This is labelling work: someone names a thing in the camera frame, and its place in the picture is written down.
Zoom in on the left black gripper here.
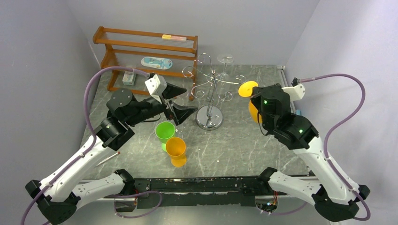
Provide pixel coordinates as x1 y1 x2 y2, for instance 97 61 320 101
128 83 199 127

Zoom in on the orange plastic goblet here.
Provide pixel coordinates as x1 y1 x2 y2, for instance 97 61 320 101
238 81 262 124
166 137 187 167

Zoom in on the clear wine glass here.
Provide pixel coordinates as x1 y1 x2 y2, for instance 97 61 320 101
217 53 234 95

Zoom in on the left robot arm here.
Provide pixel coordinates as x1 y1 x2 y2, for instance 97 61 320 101
25 84 198 225

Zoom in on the chrome wine glass rack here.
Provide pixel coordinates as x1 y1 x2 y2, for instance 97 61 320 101
182 53 246 131

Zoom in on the wooden shelf rack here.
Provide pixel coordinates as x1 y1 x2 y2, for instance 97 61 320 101
92 26 199 95

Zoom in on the clear glass by shelf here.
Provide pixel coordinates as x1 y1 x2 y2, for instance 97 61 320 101
176 91 189 101

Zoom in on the green plastic goblet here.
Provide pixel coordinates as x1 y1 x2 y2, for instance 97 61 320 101
155 121 176 152

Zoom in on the blue oval package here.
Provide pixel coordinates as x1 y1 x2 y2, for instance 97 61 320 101
141 56 173 70

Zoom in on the small white box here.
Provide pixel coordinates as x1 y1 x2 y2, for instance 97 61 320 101
122 71 136 85

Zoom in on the yellow pink eraser bar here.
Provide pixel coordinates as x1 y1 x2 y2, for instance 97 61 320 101
161 34 187 42

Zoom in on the silver pen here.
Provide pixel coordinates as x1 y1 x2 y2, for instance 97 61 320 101
95 151 120 168

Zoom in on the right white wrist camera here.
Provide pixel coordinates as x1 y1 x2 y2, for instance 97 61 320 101
282 77 306 101

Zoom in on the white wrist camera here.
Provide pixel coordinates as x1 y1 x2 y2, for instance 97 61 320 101
282 77 306 101
145 74 167 98

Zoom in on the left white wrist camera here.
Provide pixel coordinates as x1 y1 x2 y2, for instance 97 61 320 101
145 74 167 98

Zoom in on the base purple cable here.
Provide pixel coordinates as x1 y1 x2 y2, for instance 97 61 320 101
113 191 163 219

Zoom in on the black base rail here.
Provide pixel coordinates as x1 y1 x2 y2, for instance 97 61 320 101
115 176 274 209

